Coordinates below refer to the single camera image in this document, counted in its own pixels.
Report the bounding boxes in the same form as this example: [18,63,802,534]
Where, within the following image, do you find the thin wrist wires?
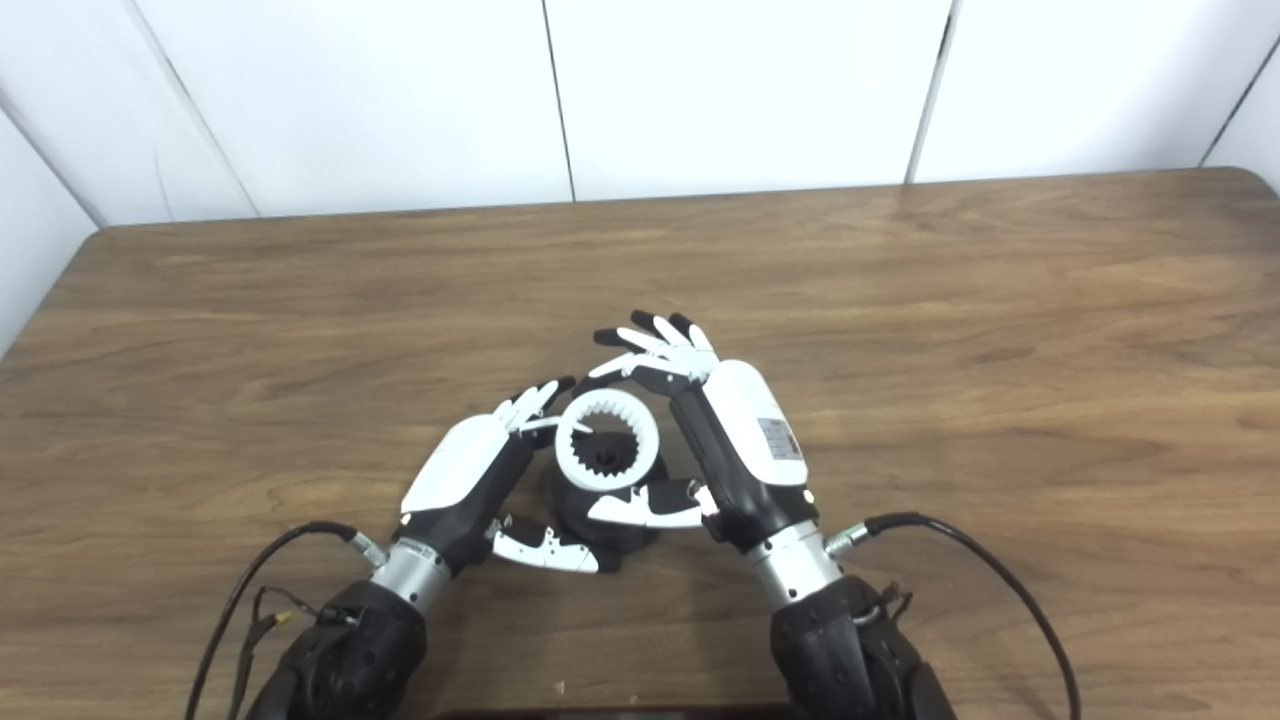
[870,585,916,626]
[235,588,331,691]

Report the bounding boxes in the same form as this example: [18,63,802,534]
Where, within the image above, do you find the thin right wrist wires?
[870,585,916,626]

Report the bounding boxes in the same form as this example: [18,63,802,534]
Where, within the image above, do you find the round black part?
[555,440,673,553]

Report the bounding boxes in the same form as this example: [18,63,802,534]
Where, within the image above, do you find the dark robot body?
[430,706,801,720]

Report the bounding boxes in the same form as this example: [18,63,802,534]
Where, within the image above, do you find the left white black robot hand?
[400,376,621,576]

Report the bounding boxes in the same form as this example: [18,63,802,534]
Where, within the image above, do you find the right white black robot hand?
[570,310,821,553]

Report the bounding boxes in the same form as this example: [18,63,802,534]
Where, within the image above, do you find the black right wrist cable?
[825,511,1083,720]

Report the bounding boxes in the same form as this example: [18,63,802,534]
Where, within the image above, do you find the thin left wrist wires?
[235,588,331,691]

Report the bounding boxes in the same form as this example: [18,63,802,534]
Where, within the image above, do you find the white toothed ring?
[554,389,661,493]

